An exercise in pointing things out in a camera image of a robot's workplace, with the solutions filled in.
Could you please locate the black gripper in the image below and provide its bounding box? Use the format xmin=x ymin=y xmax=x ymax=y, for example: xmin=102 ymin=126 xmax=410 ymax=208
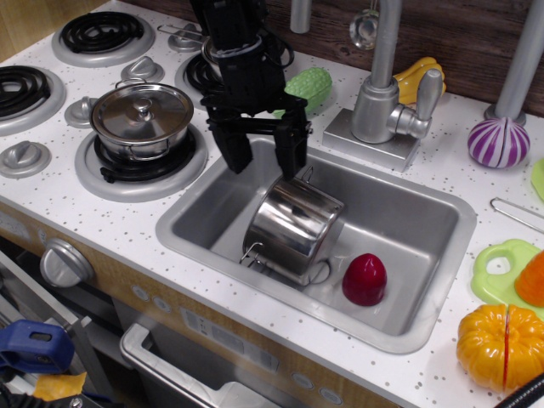
xmin=203 ymin=46 xmax=309 ymax=180

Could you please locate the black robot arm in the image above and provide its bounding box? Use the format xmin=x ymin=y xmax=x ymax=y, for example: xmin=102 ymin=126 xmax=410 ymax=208
xmin=191 ymin=1 xmax=310 ymax=180

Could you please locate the lidded steel pot back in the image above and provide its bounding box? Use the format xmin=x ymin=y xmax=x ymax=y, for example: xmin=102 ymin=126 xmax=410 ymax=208
xmin=201 ymin=37 xmax=223 ymax=82

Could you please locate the lidded steel pot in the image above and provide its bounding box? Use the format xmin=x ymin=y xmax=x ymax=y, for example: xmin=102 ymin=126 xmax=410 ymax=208
xmin=201 ymin=37 xmax=223 ymax=82
xmin=90 ymin=82 xmax=194 ymax=162

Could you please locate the lidded steel pot front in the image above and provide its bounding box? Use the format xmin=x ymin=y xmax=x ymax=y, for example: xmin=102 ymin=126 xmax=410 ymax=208
xmin=90 ymin=82 xmax=194 ymax=162

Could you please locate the grey toy sink basin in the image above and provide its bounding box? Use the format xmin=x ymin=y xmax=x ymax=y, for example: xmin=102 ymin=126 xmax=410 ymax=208
xmin=156 ymin=137 xmax=477 ymax=354

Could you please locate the green toy bitter gourd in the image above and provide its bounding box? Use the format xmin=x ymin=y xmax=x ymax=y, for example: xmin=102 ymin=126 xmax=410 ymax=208
xmin=267 ymin=67 xmax=332 ymax=120

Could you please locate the back right stove burner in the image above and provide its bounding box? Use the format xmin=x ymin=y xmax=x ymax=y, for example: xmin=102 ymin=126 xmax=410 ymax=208
xmin=174 ymin=54 xmax=224 ymax=111

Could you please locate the stove burner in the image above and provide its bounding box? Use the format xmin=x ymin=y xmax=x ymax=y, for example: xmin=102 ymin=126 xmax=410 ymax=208
xmin=75 ymin=125 xmax=207 ymax=202
xmin=1 ymin=65 xmax=66 ymax=137
xmin=174 ymin=54 xmax=224 ymax=111
xmin=52 ymin=11 xmax=155 ymax=68

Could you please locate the silver toy faucet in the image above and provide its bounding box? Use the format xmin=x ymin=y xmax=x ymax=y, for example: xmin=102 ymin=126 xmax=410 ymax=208
xmin=322 ymin=1 xmax=444 ymax=172

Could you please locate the grey stove knob back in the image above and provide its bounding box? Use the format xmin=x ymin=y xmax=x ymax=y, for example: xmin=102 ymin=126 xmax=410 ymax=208
xmin=167 ymin=23 xmax=208 ymax=53

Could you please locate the grey stove knob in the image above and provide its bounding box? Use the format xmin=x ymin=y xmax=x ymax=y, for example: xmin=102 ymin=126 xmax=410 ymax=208
xmin=121 ymin=56 xmax=165 ymax=82
xmin=1 ymin=140 xmax=52 ymax=179
xmin=64 ymin=96 xmax=98 ymax=128
xmin=167 ymin=23 xmax=208 ymax=53

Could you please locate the grey stove knob centre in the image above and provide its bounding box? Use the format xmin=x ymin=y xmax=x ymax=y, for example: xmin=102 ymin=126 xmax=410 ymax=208
xmin=121 ymin=56 xmax=165 ymax=82

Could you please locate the front right stove burner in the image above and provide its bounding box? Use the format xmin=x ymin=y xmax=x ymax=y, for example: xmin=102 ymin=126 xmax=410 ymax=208
xmin=75 ymin=125 xmax=207 ymax=202

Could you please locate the hanging clear ladle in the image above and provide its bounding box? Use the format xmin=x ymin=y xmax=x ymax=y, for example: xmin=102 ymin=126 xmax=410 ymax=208
xmin=349 ymin=1 xmax=379 ymax=50

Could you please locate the yellow toy banana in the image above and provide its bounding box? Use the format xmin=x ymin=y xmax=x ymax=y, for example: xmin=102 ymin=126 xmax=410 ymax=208
xmin=393 ymin=57 xmax=445 ymax=105

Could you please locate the red toy pepper half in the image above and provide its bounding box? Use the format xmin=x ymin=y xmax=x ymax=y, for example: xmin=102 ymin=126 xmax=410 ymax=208
xmin=342 ymin=253 xmax=388 ymax=306

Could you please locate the back left stove burner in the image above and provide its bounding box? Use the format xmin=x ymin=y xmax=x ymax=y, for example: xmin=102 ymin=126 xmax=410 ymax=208
xmin=52 ymin=11 xmax=155 ymax=68

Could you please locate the grey stove knob left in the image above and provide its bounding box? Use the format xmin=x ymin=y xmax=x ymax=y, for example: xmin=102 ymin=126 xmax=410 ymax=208
xmin=64 ymin=96 xmax=98 ymax=128

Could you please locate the grey stove knob front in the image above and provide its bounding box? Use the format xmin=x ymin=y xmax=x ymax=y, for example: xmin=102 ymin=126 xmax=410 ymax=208
xmin=1 ymin=140 xmax=52 ymax=179

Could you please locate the front left stove burner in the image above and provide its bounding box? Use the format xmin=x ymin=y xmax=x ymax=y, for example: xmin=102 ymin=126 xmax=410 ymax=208
xmin=1 ymin=65 xmax=66 ymax=137

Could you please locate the grey oven dial knob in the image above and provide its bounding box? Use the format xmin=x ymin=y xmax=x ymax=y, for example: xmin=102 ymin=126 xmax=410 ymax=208
xmin=40 ymin=238 xmax=94 ymax=288

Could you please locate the purple white toy onion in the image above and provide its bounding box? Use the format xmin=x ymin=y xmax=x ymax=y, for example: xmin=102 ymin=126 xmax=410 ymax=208
xmin=467 ymin=117 xmax=530 ymax=168

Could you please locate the grey support pole right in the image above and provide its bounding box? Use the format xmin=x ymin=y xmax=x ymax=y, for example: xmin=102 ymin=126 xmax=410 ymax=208
xmin=484 ymin=0 xmax=543 ymax=125

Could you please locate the green toy piece right edge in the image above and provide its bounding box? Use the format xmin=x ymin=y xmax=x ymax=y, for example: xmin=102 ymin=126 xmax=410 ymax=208
xmin=530 ymin=159 xmax=544 ymax=201

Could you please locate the light green toy plate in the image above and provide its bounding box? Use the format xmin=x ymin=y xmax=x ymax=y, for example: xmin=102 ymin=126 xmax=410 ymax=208
xmin=470 ymin=239 xmax=543 ymax=320

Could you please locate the orange toy carrot piece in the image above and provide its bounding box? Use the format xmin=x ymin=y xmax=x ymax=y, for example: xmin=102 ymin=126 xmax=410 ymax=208
xmin=514 ymin=252 xmax=544 ymax=308

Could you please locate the orange toy pumpkin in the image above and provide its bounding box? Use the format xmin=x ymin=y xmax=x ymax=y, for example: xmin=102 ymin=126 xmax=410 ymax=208
xmin=456 ymin=304 xmax=543 ymax=393

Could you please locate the yellow tape piece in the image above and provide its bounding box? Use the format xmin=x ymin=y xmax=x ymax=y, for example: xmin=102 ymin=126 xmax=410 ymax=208
xmin=32 ymin=372 xmax=88 ymax=401

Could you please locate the metal wire utensil handle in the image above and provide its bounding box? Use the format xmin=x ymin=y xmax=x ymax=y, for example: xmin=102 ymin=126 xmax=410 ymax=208
xmin=490 ymin=197 xmax=543 ymax=233

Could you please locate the grey oven door handle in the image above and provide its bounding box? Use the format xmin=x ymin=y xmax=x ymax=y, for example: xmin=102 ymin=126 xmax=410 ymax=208
xmin=120 ymin=323 xmax=277 ymax=407

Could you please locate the black corrugated cable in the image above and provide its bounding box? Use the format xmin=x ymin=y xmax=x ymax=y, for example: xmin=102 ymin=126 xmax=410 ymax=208
xmin=495 ymin=374 xmax=544 ymax=408

